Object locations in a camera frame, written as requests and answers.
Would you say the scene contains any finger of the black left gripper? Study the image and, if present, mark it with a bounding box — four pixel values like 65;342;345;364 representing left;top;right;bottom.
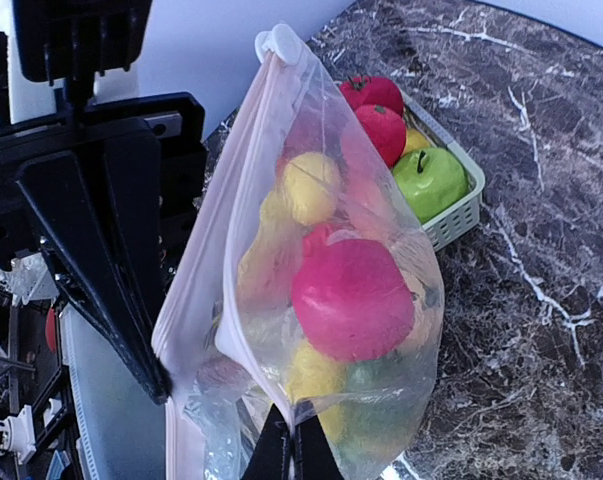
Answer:
17;118;171;404

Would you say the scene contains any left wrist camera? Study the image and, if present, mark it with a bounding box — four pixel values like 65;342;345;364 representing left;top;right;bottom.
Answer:
0;1;152;124

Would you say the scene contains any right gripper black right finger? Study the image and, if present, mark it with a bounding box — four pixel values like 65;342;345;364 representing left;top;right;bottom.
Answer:
293;417;342;480

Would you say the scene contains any clear dotted zip bag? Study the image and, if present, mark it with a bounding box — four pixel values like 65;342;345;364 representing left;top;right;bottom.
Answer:
152;23;444;479

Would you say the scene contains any yellow toy lemon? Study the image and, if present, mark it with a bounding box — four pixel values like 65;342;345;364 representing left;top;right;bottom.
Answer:
282;152;342;226

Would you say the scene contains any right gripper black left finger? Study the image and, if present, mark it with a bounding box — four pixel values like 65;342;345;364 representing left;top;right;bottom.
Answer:
241;405;291;480

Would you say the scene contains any yellow toy mango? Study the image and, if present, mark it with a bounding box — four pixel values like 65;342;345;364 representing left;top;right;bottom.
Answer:
236;190;304;311

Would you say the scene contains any pale green plastic basket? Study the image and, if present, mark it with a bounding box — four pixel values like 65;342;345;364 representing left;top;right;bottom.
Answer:
392;93;485;251

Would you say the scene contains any red toy apple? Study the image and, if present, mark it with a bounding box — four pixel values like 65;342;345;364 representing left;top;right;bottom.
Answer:
291;239;415;362

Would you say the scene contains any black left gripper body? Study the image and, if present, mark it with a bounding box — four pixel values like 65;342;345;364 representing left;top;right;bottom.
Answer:
0;93;207;269

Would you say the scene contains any green toy bitter gourd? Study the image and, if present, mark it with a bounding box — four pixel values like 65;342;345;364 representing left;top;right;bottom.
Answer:
344;358;430;460

